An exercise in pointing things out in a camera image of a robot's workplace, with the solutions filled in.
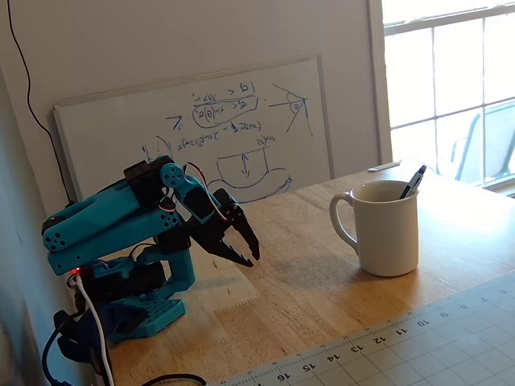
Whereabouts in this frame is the whiteboard with blue writing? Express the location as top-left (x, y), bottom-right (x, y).
top-left (53, 55), bottom-right (335, 205)

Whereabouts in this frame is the outdoor patio chair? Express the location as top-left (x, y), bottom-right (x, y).
top-left (449, 100), bottom-right (515, 188)

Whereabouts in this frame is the thin black wall cable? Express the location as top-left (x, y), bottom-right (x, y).
top-left (6, 0), bottom-right (78, 206)

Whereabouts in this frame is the white usb cable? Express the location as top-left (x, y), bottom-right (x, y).
top-left (75, 276), bottom-right (116, 386)

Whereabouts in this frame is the black hub cable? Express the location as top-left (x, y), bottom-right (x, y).
top-left (140, 373), bottom-right (208, 386)

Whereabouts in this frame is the black power cable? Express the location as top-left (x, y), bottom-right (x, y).
top-left (42, 308), bottom-right (88, 386)

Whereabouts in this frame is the dark blue pen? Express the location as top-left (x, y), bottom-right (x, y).
top-left (398, 164), bottom-right (428, 200)

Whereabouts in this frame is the white ceramic mug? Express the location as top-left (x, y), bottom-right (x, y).
top-left (329, 179), bottom-right (420, 277)

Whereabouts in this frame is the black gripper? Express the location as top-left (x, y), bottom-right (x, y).
top-left (186, 188), bottom-right (261, 268)

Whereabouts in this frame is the grey gridded cutting mat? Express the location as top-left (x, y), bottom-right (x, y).
top-left (208, 271), bottom-right (515, 386)

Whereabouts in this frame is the blue and black clamp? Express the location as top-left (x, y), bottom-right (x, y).
top-left (56, 303), bottom-right (146, 363)

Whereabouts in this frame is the white framed window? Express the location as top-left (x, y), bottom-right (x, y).
top-left (366, 0), bottom-right (515, 198)

